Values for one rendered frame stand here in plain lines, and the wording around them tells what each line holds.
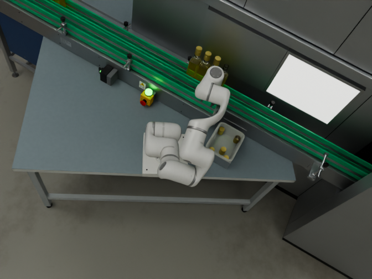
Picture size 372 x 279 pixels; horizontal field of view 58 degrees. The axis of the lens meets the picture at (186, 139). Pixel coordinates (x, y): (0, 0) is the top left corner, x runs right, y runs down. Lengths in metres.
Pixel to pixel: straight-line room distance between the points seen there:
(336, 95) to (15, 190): 2.20
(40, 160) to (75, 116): 0.32
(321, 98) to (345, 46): 0.34
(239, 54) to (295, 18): 0.37
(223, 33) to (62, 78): 1.01
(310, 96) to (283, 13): 0.49
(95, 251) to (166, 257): 0.50
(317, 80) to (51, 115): 1.48
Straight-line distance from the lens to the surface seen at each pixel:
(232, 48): 1.97
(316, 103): 2.03
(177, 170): 1.36
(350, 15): 1.73
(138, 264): 2.51
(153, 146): 1.52
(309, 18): 1.77
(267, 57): 1.92
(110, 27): 2.28
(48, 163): 1.94
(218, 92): 1.37
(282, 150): 2.13
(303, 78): 1.94
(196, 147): 1.31
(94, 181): 2.68
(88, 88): 2.18
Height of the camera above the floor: 2.47
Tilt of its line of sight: 58 degrees down
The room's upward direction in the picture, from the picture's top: 21 degrees clockwise
